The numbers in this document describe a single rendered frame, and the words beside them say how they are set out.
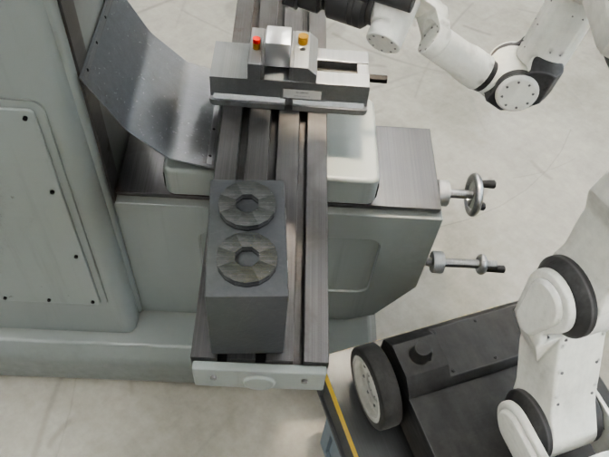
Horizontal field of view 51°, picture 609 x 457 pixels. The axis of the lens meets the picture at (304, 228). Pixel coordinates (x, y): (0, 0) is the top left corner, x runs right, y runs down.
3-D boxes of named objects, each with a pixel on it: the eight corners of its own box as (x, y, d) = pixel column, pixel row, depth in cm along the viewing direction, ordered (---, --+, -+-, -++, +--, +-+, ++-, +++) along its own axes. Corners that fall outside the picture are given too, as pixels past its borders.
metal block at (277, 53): (290, 50, 140) (291, 26, 135) (289, 67, 137) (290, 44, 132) (266, 48, 140) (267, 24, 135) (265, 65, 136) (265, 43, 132)
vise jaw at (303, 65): (317, 46, 143) (318, 32, 140) (315, 83, 136) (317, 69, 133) (290, 44, 143) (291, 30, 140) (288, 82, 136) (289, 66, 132)
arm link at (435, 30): (385, -17, 117) (441, 23, 121) (365, 24, 116) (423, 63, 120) (403, -30, 111) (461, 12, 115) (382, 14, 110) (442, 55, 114)
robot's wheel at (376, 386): (394, 437, 153) (410, 406, 137) (375, 443, 152) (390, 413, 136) (363, 363, 164) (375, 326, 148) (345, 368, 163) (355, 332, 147)
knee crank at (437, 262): (501, 262, 175) (507, 249, 170) (505, 280, 172) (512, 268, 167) (422, 258, 174) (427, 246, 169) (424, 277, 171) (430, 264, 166)
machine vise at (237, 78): (364, 72, 150) (372, 33, 141) (366, 115, 141) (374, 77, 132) (217, 61, 149) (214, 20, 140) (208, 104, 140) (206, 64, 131)
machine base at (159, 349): (364, 239, 237) (372, 206, 222) (372, 393, 202) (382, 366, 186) (38, 222, 232) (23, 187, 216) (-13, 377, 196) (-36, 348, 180)
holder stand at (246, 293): (280, 245, 119) (285, 173, 103) (284, 354, 106) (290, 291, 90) (215, 245, 118) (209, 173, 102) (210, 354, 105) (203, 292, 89)
